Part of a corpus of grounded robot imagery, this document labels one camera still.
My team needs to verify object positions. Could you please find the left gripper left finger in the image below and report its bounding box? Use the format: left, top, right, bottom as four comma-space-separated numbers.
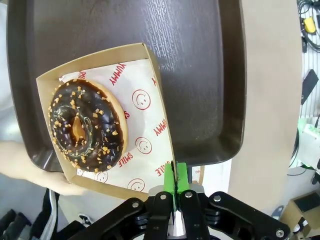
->
67, 161, 177, 240

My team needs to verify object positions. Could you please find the black flat panel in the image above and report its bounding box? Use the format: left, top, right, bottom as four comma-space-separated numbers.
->
299, 69, 320, 106

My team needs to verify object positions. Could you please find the person's right hand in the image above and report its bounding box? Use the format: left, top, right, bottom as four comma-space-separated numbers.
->
29, 171, 88, 197

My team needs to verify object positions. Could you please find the yellow plug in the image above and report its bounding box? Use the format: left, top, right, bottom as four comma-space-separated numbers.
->
302, 16, 317, 34

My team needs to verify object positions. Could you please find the open cardboard box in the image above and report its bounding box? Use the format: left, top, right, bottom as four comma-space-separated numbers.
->
284, 190, 320, 237

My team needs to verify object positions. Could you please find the cardboard box of nut donut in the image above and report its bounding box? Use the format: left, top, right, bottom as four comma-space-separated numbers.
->
35, 42, 178, 201

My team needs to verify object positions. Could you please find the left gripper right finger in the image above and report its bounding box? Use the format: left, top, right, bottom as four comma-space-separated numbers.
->
176, 161, 292, 240

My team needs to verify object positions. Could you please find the black and white sneaker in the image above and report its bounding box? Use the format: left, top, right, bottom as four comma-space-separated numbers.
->
77, 212, 96, 228

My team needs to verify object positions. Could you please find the chocolate donut with nut bits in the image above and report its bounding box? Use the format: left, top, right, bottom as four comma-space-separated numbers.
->
47, 78, 129, 174

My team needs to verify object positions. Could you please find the printed paper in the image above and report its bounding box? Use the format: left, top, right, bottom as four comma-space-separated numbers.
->
58, 58, 176, 195

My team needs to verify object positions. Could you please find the dark brown serving tray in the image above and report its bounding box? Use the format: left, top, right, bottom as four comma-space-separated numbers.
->
5, 0, 249, 174

